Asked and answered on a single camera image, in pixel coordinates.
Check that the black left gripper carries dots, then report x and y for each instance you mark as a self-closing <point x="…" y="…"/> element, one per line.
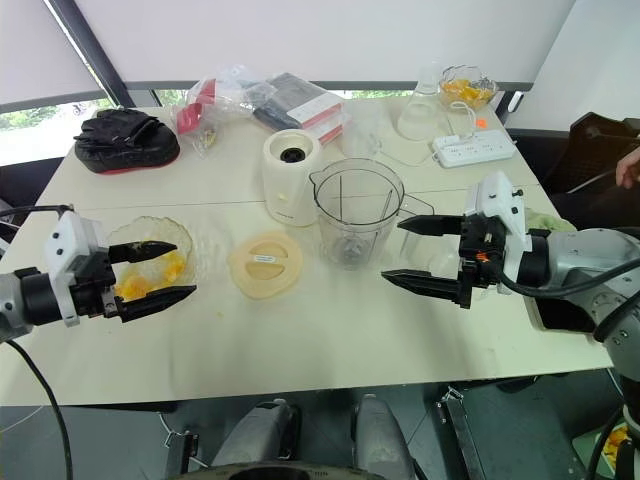
<point x="95" y="290"/>

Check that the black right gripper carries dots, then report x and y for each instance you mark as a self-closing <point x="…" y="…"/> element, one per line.
<point x="480" y="250"/>

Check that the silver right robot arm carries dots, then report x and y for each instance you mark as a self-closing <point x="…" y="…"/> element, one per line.
<point x="590" y="250"/>

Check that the orange fruit piece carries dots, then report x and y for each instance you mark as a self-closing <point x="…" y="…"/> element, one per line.
<point x="129" y="290"/>
<point x="149" y="284"/>
<point x="174" y="265"/>

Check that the orange fruit chunks heap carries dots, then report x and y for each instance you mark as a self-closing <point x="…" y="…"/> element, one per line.
<point x="462" y="92"/>

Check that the person bare hand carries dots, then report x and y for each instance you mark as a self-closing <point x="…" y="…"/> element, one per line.
<point x="630" y="167"/>

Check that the clear glass plate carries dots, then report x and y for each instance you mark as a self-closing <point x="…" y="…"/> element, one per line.
<point x="150" y="227"/>

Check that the clear blender jug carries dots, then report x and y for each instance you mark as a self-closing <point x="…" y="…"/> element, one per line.
<point x="350" y="230"/>

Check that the white power strip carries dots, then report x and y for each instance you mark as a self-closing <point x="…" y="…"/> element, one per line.
<point x="472" y="150"/>

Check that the cream round blender lid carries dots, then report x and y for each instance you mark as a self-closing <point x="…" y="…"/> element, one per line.
<point x="265" y="272"/>

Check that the green cloth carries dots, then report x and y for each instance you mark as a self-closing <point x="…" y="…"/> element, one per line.
<point x="545" y="220"/>

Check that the black gloves pile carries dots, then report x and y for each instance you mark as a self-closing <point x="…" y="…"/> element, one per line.
<point x="130" y="145"/>

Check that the clear plastic wrapper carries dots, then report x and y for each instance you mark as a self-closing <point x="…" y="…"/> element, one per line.
<point x="367" y="135"/>

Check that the clear glass flask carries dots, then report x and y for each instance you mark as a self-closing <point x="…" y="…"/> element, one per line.
<point x="422" y="115"/>

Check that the small orange tag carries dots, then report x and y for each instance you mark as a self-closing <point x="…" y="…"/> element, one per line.
<point x="482" y="122"/>

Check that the white tray black inside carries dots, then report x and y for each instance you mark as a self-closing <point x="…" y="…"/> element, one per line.
<point x="565" y="315"/>

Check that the small bag of yellow bits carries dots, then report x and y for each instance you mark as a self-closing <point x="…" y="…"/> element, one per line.
<point x="206" y="139"/>

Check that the cream blender base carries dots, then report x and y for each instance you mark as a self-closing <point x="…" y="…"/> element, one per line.
<point x="285" y="195"/>

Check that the black red white box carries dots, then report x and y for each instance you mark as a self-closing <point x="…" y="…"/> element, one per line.
<point x="332" y="131"/>

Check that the red packet in plastic bag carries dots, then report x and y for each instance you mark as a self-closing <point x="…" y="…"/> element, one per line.
<point x="192" y="112"/>

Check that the black metal table leg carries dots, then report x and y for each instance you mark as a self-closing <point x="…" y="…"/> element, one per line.
<point x="470" y="435"/>

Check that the glass bowl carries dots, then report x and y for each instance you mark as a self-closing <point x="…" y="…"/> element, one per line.
<point x="467" y="75"/>

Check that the grey rounded leg cover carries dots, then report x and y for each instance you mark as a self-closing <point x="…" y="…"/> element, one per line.
<point x="382" y="440"/>
<point x="255" y="435"/>

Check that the crumpled clear plastic bag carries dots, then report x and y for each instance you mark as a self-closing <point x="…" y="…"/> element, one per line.
<point x="240" y="92"/>

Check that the plastic bags with packages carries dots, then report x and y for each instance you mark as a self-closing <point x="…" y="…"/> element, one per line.
<point x="295" y="97"/>

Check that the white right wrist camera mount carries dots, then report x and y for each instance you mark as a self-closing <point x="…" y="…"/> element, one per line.
<point x="495" y="195"/>

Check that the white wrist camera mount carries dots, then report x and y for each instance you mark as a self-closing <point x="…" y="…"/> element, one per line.
<point x="495" y="195"/>
<point x="70" y="235"/>

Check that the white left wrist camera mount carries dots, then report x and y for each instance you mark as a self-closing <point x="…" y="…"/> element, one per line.
<point x="70" y="235"/>

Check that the black metal table bracket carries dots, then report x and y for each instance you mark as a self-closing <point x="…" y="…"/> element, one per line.
<point x="182" y="452"/>

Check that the dark window frame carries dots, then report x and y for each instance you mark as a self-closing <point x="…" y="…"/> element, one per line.
<point x="87" y="55"/>

